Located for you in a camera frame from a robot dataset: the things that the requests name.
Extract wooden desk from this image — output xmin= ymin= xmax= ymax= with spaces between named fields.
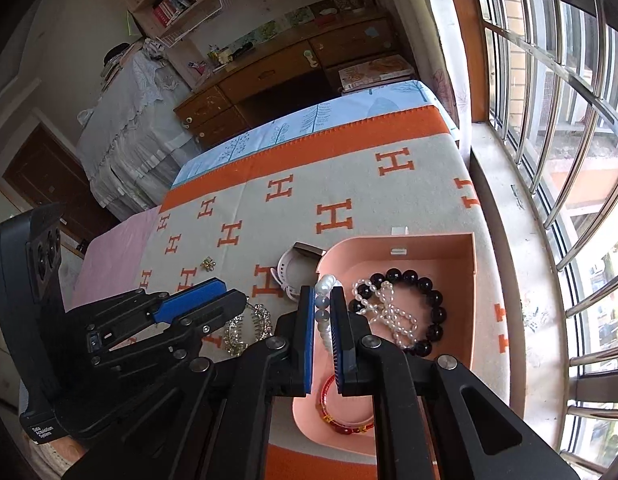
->
xmin=173 ymin=10 xmax=415 ymax=153

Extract white pearl necklace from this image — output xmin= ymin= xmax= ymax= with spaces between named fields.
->
xmin=351 ymin=277 xmax=420 ymax=348

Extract white smartwatch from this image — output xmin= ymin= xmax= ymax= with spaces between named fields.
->
xmin=270 ymin=241 xmax=327 ymax=303

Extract orange patterned blanket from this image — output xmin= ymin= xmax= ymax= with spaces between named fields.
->
xmin=139 ymin=105 xmax=512 ymax=480

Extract pink jewelry box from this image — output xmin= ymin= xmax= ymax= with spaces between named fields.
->
xmin=291 ymin=232 xmax=477 ymax=458

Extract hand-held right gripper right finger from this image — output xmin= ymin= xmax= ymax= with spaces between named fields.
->
xmin=329 ymin=296 xmax=580 ymax=480

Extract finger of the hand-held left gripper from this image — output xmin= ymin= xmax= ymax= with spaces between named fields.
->
xmin=89 ymin=288 xmax=250 ymax=376
xmin=84 ymin=278 xmax=228 ymax=333

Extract blue printed bedsheet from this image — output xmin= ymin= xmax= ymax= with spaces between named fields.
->
xmin=171 ymin=80 xmax=460 ymax=191

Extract dark bag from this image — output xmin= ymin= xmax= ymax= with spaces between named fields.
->
xmin=101 ymin=42 xmax=132 ymax=81

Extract stone window sill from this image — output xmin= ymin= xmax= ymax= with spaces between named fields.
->
xmin=469 ymin=120 xmax=580 ymax=461

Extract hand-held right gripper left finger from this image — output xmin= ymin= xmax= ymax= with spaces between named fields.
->
xmin=64 ymin=285 xmax=315 ymax=480

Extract pink bedsheet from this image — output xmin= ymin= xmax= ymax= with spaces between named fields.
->
xmin=64 ymin=207 xmax=162 ymax=311

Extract row of floral pictures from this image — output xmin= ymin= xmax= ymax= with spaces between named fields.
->
xmin=234 ymin=5 xmax=320 ymax=47

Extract wooden door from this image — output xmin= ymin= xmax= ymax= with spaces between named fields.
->
xmin=1 ymin=120 xmax=120 ymax=251

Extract grey white bead bracelet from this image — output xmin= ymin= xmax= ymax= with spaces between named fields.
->
xmin=314 ymin=274 xmax=340 ymax=361

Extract red bead bracelet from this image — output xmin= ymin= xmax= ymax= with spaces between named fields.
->
xmin=315 ymin=374 xmax=376 ymax=436

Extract window curtain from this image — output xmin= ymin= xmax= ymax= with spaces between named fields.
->
xmin=419 ymin=0 xmax=472 ymax=126

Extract metal window grille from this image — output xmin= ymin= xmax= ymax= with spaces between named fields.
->
xmin=469 ymin=0 xmax=618 ymax=476

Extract flat printed box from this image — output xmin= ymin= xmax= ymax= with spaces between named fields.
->
xmin=337 ymin=54 xmax=415 ymax=95

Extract black bead bracelet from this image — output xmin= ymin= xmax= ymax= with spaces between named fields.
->
xmin=348 ymin=268 xmax=447 ymax=357

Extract white lace cloth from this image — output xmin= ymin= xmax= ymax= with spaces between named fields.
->
xmin=76 ymin=40 xmax=205 ymax=211

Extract white wire rack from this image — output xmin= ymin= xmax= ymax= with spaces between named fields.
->
xmin=156 ymin=0 xmax=270 ymax=51

